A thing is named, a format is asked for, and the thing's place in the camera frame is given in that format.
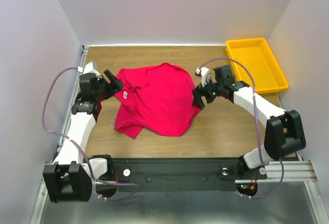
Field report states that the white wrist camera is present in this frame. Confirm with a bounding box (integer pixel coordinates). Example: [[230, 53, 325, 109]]
[[195, 66, 212, 87], [77, 61, 100, 76]]

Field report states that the yellow plastic bin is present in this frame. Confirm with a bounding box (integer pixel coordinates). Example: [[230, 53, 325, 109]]
[[226, 38, 289, 94]]

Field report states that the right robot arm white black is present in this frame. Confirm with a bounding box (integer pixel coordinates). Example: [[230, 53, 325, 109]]
[[192, 65, 306, 173]]

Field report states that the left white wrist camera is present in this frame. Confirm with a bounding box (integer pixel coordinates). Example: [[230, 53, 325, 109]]
[[77, 61, 100, 76]]

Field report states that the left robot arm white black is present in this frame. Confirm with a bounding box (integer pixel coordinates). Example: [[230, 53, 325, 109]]
[[43, 69, 122, 203]]

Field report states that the small electronics board with leds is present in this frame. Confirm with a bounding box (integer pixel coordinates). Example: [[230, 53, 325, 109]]
[[237, 182, 258, 196]]

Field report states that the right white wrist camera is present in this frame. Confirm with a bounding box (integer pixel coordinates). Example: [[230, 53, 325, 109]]
[[195, 66, 212, 87]]

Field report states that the front aluminium frame rail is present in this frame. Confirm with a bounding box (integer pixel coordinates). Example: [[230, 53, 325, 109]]
[[40, 160, 319, 183]]

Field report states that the red polo t shirt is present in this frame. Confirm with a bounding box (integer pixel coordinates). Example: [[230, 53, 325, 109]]
[[115, 63, 201, 139]]

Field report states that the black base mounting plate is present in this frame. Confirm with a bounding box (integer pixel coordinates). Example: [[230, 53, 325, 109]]
[[84, 154, 268, 193]]

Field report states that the left aluminium frame rail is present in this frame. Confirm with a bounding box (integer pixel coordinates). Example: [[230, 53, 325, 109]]
[[57, 45, 89, 154]]

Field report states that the aluminium frame rail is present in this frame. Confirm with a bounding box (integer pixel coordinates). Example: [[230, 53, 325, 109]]
[[40, 160, 319, 183], [57, 45, 89, 154]]

